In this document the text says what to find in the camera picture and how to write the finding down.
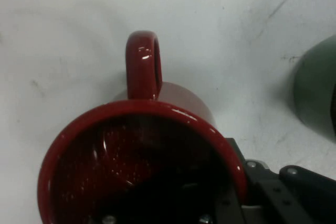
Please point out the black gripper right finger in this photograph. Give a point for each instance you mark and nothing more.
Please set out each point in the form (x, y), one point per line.
(296, 197)

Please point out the dark green enamel mug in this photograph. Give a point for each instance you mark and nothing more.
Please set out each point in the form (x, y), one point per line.
(315, 85)

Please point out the red speckled enamel mug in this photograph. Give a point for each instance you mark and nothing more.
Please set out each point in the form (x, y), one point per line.
(141, 108)

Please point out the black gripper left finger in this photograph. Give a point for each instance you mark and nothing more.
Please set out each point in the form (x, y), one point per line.
(202, 200)

